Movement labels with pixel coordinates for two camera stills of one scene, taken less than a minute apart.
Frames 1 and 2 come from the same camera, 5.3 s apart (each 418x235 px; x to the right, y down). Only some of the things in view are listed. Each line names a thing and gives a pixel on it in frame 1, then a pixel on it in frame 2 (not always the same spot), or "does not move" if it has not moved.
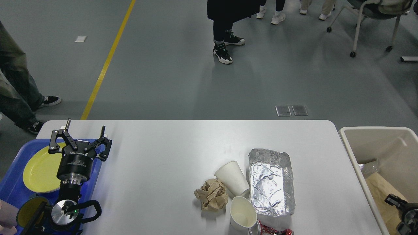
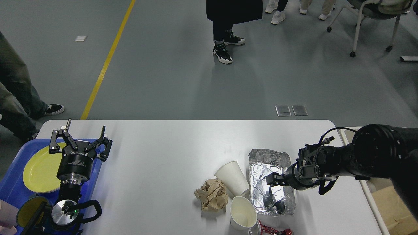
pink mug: [8, 215] does not move
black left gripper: [75, 166] does not move
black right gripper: [408, 212] -> [303, 173]
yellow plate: [41, 169] does not move
